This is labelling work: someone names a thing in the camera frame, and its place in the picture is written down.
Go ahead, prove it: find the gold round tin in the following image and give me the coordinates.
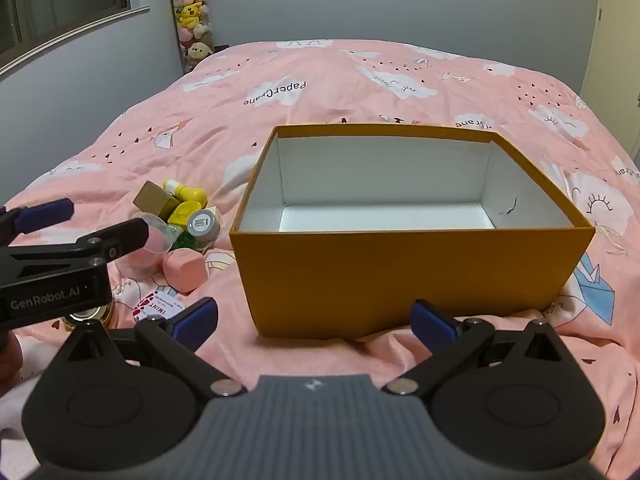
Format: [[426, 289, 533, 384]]
[[60, 304, 114, 330]]

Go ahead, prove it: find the person's left hand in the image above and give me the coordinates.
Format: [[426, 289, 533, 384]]
[[0, 331, 24, 382]]

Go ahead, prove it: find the small brown box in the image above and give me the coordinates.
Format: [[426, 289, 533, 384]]
[[132, 180, 181, 219]]

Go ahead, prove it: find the grey capped jar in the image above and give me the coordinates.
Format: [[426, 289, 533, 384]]
[[186, 210, 221, 245]]

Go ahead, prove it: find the beige door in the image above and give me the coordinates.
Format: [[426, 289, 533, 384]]
[[580, 0, 640, 161]]

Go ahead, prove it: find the pink bottle with orange cap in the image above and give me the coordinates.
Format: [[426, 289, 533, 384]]
[[162, 250, 209, 294]]

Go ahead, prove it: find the clear container with pink sponge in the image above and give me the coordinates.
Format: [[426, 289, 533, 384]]
[[131, 211, 175, 255]]

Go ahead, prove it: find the yellow lidded jar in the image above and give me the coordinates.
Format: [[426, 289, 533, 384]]
[[167, 200, 204, 229]]

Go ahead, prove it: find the white packet with red print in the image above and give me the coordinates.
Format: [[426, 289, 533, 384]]
[[132, 285, 190, 322]]

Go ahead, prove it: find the yellow plastic bottle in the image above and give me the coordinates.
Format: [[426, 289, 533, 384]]
[[165, 179, 209, 207]]

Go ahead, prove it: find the orange cardboard box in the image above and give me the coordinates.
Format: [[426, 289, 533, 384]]
[[230, 124, 597, 339]]

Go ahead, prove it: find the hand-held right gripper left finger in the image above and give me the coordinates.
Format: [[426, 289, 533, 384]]
[[65, 297, 247, 397]]

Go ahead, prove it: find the pink printed blanket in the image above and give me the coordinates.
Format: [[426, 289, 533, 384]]
[[0, 39, 640, 461]]

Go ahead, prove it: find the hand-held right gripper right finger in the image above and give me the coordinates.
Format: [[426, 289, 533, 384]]
[[382, 299, 571, 398]]

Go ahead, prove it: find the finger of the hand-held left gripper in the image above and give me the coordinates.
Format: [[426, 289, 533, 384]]
[[0, 199, 76, 247], [0, 217, 151, 288]]

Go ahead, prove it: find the window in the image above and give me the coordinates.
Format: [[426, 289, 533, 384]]
[[0, 0, 151, 78]]

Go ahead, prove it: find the hanging stack of plush toys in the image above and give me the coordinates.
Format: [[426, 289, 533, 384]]
[[164, 0, 217, 74]]

